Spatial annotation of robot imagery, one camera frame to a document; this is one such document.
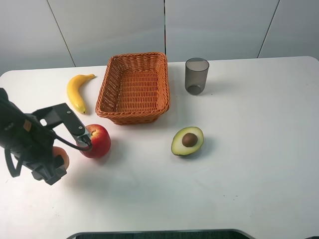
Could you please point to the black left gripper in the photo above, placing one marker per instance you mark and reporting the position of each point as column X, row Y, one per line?
column 27, row 139

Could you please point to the red apple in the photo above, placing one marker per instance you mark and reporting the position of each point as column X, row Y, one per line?
column 100, row 140

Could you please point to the halved avocado with pit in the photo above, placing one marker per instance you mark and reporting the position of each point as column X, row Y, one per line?
column 187, row 141

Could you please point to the orange wicker basket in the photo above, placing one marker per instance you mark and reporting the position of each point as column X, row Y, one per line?
column 135, row 88

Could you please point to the orange peach fruit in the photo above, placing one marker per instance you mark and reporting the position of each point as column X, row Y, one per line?
column 60, row 151

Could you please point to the yellow banana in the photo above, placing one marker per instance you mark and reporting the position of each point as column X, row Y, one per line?
column 73, row 93

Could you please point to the grey translucent cup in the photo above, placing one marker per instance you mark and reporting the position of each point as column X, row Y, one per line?
column 196, row 70

